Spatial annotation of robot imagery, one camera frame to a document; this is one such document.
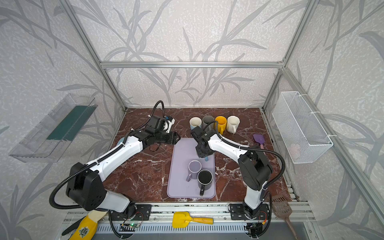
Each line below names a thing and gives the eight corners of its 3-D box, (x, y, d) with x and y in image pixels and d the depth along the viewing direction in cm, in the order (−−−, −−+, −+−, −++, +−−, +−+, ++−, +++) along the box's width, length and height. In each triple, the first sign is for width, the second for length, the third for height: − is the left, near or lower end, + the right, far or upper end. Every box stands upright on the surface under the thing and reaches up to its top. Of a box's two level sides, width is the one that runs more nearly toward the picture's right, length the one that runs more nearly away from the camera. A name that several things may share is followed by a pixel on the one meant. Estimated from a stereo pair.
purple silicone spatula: (256, 148, 100) (257, 146, 98) (253, 136, 107) (254, 134, 105) (266, 148, 100) (267, 146, 98) (262, 136, 107) (263, 134, 105)
